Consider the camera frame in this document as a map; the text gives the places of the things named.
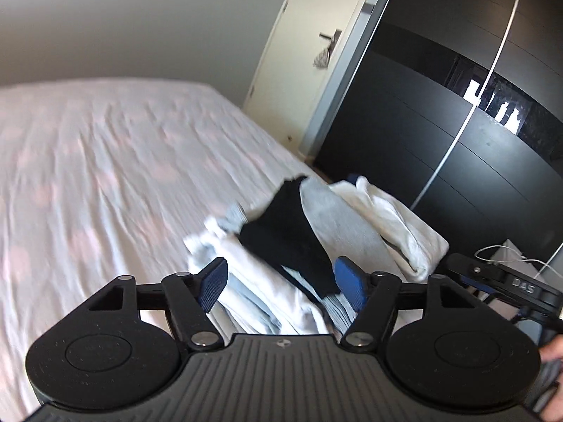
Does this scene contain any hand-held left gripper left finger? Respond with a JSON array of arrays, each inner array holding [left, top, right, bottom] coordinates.
[[88, 257, 229, 352]]

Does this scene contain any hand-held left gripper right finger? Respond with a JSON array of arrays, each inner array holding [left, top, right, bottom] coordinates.
[[333, 257, 478, 349]]

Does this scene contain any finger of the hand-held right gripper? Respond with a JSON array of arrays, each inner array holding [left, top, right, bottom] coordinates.
[[445, 252, 511, 291]]

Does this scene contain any grey shirt with black sleeves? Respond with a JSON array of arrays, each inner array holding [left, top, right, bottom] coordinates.
[[238, 175, 388, 300]]

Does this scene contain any person's right hand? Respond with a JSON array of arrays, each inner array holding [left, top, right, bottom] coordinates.
[[539, 334, 563, 363]]

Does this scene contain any white light-blue garment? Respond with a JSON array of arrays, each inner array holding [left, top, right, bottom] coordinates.
[[184, 215, 353, 337]]

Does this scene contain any light grey striped garment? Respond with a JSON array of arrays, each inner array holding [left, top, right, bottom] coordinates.
[[215, 203, 249, 236]]

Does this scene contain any white folded garment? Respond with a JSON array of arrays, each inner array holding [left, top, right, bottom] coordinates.
[[329, 176, 450, 283]]

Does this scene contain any bed with pink dotted sheet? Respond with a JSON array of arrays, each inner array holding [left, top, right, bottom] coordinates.
[[0, 78, 451, 414]]

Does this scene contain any black wardrobe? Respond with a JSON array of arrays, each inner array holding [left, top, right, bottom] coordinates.
[[314, 0, 563, 282]]

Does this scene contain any small hanging sachet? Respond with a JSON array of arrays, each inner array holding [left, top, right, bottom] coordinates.
[[312, 46, 333, 70]]

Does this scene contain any cream door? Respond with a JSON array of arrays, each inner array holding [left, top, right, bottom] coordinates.
[[242, 0, 405, 161]]

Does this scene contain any white cable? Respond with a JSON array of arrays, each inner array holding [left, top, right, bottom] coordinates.
[[474, 244, 559, 280]]

